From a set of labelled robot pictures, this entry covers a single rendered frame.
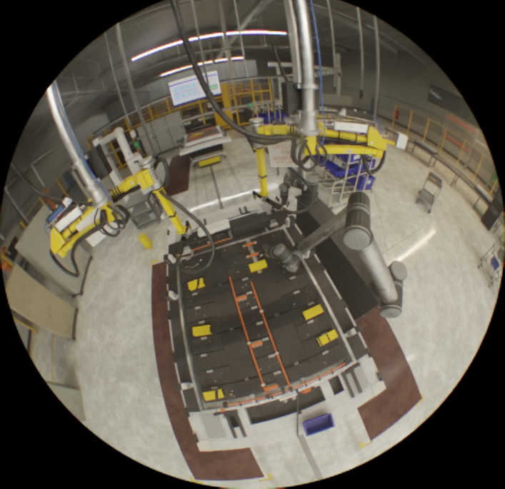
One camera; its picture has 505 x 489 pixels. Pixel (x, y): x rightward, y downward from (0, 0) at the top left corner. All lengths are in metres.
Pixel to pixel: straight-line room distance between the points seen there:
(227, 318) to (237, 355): 0.33
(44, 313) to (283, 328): 4.42
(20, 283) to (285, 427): 4.58
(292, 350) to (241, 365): 0.40
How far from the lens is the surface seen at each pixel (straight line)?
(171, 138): 10.06
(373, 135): 1.39
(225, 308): 1.52
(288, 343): 1.41
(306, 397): 1.71
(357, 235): 0.89
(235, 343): 1.43
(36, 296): 4.54
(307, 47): 1.06
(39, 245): 4.75
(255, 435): 1.74
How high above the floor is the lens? 2.41
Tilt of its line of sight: 49 degrees down
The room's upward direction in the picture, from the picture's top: 10 degrees counter-clockwise
